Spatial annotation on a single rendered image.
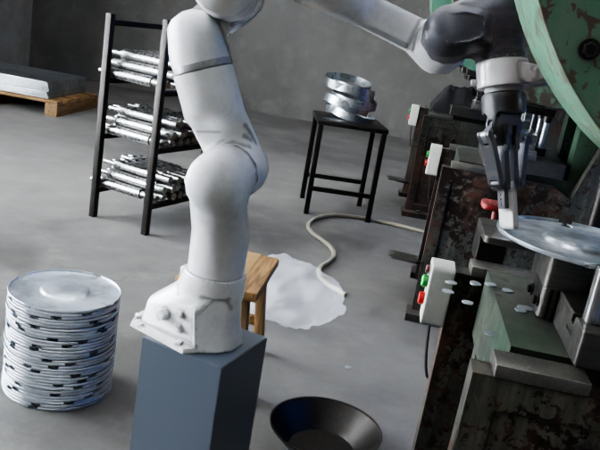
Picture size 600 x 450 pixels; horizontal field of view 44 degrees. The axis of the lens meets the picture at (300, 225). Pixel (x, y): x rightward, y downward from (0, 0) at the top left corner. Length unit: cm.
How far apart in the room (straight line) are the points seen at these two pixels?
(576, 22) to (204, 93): 69
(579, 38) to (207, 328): 86
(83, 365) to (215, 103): 95
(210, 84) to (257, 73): 677
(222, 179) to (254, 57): 685
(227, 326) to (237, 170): 32
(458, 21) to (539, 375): 59
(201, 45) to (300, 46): 668
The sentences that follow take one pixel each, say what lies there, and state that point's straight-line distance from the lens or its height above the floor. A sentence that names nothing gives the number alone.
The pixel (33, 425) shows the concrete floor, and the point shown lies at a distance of 204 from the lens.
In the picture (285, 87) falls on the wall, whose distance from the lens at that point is 804.
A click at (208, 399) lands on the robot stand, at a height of 38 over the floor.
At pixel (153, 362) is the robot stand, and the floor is 41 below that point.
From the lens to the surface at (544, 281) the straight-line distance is 136.
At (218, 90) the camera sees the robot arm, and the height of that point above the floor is 94.
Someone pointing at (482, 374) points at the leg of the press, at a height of 62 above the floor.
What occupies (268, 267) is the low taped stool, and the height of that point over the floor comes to 33.
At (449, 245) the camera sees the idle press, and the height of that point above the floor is 32.
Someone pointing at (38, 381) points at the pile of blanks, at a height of 8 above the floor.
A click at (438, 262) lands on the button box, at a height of 63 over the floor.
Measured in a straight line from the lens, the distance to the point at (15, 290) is 208.
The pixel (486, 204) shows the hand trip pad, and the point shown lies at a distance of 166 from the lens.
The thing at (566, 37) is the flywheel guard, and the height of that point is 111.
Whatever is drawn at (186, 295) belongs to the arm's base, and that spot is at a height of 55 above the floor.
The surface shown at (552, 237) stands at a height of 79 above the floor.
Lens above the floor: 109
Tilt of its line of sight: 16 degrees down
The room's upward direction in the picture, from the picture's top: 10 degrees clockwise
